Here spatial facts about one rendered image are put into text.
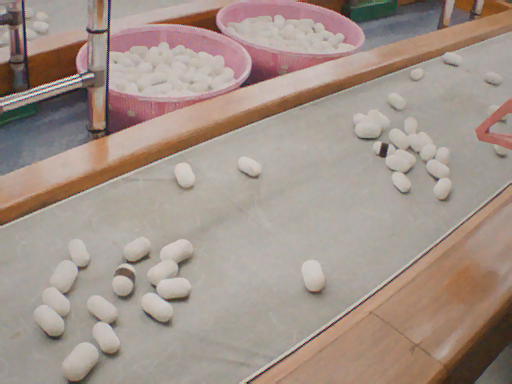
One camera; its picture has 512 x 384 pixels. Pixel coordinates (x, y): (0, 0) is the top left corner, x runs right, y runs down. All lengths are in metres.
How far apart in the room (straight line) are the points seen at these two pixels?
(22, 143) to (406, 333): 0.61
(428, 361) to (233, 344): 0.17
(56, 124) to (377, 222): 0.51
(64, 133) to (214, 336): 0.48
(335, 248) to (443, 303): 0.14
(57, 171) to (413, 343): 0.42
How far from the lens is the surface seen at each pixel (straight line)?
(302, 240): 0.67
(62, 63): 1.02
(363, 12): 1.51
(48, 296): 0.57
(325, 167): 0.79
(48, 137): 0.94
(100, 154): 0.73
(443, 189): 0.78
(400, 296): 0.60
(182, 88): 0.91
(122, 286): 0.58
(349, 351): 0.54
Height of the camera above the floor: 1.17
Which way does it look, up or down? 36 degrees down
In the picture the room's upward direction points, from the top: 8 degrees clockwise
